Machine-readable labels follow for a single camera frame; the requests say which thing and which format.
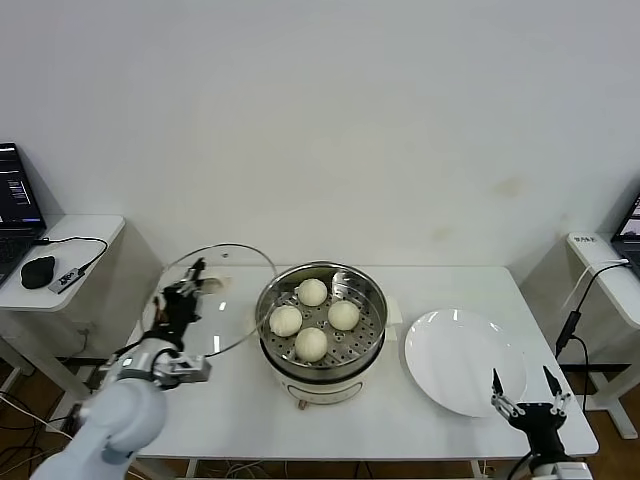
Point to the black laptop with dark screen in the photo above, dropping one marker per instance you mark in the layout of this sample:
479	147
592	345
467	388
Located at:
14	237

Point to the white wall outlet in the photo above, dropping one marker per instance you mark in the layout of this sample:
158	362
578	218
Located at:
84	329

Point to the white side table with mouse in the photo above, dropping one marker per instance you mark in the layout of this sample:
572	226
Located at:
85	230

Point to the white round plate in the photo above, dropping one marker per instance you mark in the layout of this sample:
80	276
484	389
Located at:
450	360

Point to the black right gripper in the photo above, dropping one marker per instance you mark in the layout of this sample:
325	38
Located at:
542	422

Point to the grey usb hub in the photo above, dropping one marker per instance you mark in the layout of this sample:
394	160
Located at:
65	280

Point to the black computer mouse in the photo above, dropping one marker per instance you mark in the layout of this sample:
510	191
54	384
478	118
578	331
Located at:
37	272

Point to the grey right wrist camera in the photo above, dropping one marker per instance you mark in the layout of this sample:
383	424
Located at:
570	471

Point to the round glass pot lid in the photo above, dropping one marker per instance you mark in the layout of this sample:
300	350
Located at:
220	285

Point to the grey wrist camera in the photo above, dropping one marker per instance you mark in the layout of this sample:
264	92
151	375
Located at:
192	369
570	471

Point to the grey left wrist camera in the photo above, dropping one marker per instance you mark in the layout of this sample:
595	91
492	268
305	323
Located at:
192	369

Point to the white side table with label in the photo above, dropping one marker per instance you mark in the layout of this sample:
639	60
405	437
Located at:
615	295

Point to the white steamed baozi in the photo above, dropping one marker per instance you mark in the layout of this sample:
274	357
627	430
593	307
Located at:
310	345
312	292
343	315
286	321

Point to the white electric cooking pot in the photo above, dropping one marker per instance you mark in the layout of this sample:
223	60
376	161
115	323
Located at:
320	387

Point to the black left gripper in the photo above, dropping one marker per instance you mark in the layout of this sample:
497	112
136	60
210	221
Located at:
177	312

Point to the stainless steel steamer basket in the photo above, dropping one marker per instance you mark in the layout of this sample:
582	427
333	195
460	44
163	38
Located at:
365	345

